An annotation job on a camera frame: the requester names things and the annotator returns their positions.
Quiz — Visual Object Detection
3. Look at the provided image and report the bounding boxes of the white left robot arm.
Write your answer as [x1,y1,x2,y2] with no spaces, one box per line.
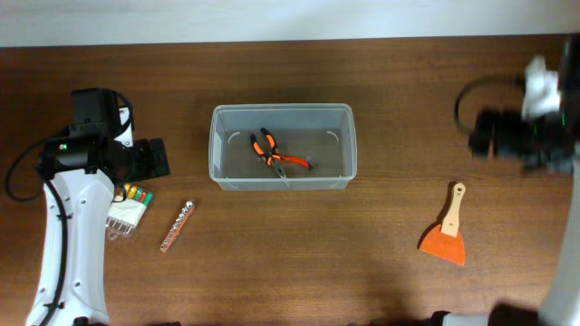
[26,88,170,325]

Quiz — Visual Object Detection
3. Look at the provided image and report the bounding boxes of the red handled small cutters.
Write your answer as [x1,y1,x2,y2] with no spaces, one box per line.
[278,155,313,170]

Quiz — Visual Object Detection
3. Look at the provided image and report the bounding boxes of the coloured screwdriver bit set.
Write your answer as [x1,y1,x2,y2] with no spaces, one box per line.
[105,184,154,241]

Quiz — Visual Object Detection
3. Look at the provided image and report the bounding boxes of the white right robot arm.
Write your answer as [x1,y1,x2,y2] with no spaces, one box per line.
[429,34,579,325]

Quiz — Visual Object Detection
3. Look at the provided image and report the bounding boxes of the orange black long-nose pliers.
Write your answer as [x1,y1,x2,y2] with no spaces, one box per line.
[249,128,286,178]

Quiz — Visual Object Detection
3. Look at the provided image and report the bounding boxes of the clear plastic container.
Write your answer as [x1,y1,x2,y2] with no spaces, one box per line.
[208,103,357,191]

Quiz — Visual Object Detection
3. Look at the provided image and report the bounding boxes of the orange scraper wooden handle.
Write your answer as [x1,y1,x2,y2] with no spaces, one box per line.
[419,182,466,266]

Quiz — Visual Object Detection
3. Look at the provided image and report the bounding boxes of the orange socket bit rail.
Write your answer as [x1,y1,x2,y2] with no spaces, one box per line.
[159,201,196,253]

